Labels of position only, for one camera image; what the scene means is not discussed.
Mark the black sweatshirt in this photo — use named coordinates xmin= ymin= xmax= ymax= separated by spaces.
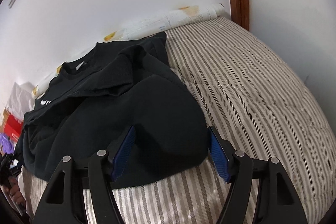
xmin=15 ymin=32 xmax=210 ymax=189

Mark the left hand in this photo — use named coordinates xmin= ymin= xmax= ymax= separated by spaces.
xmin=1 ymin=177 xmax=26 ymax=214

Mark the purple plush toy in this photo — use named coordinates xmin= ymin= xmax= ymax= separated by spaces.
xmin=0 ymin=133 xmax=16 ymax=155

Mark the red paper shopping bag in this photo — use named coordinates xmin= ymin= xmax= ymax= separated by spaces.
xmin=1 ymin=114 xmax=23 ymax=142

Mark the white paper shopping bag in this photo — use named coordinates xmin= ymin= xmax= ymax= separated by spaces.
xmin=5 ymin=82 xmax=34 ymax=121

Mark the striped quilted mattress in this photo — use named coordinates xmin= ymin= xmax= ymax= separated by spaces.
xmin=19 ymin=16 xmax=336 ymax=224

